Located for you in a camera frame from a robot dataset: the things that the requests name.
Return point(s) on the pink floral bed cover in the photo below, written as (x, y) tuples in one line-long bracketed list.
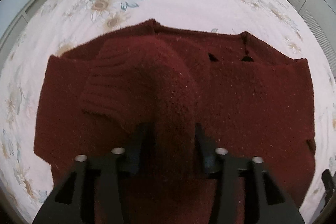
[(60, 25)]

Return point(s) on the dark red knitted sweater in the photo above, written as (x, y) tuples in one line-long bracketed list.
[(148, 85)]

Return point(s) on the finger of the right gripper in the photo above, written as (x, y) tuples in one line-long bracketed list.
[(329, 183)]

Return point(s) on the white left side cabinet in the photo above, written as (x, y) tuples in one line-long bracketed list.
[(16, 26)]

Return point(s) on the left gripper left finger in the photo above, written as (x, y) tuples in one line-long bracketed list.
[(104, 178)]

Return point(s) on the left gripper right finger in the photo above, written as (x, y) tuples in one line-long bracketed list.
[(264, 200)]

